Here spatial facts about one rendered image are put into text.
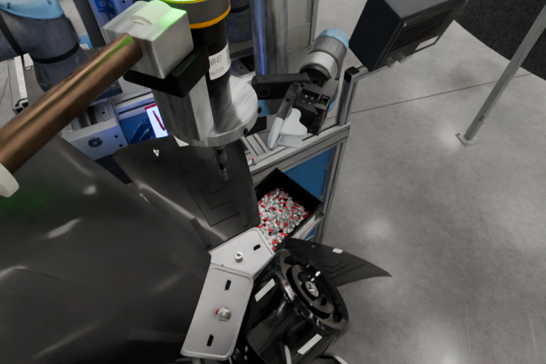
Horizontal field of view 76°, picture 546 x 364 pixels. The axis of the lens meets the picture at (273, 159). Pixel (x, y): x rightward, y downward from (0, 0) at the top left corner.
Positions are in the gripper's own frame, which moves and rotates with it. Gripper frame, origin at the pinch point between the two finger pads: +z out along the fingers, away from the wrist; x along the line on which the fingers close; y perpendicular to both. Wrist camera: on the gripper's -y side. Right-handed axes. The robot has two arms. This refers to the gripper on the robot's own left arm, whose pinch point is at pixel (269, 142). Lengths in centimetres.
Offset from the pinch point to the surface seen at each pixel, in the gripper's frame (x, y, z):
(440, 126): 111, 71, -151
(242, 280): -8.2, 6.5, 26.2
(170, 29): -37.4, 1.5, 25.5
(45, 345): -16.0, -4.3, 38.9
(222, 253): -0.5, 1.6, 21.6
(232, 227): -1.0, 1.4, 17.8
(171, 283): -12.8, 0.9, 30.4
